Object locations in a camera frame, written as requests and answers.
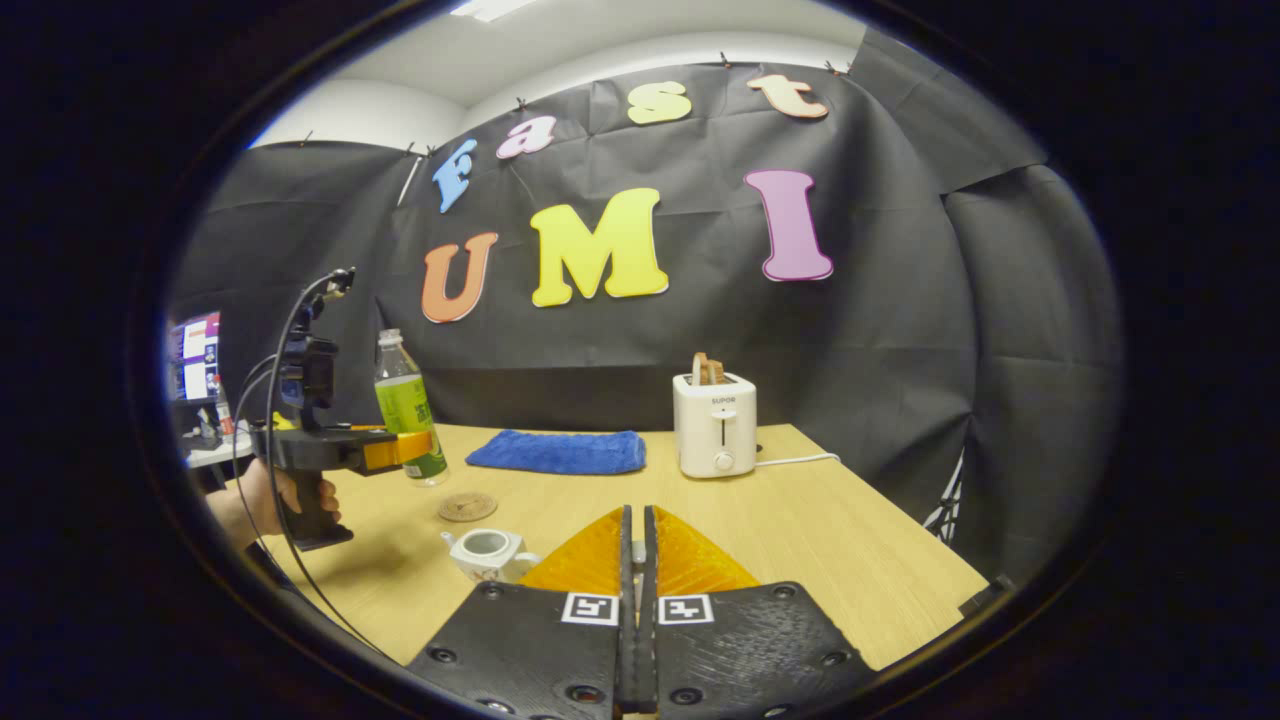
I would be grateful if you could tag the bread slice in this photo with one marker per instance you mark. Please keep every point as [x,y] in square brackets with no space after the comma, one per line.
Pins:
[708,370]

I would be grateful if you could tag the white toaster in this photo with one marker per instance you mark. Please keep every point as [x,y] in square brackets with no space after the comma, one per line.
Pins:
[712,430]

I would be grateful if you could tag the green label water bottle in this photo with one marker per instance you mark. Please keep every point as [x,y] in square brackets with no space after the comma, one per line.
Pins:
[400,400]

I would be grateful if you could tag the white teacup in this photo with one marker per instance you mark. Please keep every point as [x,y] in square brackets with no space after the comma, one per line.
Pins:
[478,568]

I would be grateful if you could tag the computer monitor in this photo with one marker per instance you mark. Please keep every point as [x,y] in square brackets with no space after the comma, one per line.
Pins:
[197,355]

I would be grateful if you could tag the blue towel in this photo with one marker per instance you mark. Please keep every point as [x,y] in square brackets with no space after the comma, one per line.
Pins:
[560,452]

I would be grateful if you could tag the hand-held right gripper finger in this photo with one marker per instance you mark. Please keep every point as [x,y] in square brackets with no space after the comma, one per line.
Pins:
[627,650]
[649,650]

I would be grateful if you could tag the black backdrop cloth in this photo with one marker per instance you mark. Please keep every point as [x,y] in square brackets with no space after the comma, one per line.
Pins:
[900,350]

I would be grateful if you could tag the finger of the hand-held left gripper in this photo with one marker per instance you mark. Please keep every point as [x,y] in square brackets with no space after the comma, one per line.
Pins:
[395,452]

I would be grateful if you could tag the red label bottle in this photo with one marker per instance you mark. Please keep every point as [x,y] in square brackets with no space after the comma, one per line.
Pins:
[218,412]

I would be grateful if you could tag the white side desk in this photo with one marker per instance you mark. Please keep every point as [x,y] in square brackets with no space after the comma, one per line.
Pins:
[222,452]

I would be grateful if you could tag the round cork coaster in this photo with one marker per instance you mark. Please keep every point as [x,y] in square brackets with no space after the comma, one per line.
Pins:
[467,506]

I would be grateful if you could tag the ceiling light panel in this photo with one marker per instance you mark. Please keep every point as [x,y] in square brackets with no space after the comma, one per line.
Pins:
[490,8]

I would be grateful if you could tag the white teacup lid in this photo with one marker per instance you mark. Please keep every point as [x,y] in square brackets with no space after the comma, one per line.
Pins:
[639,552]

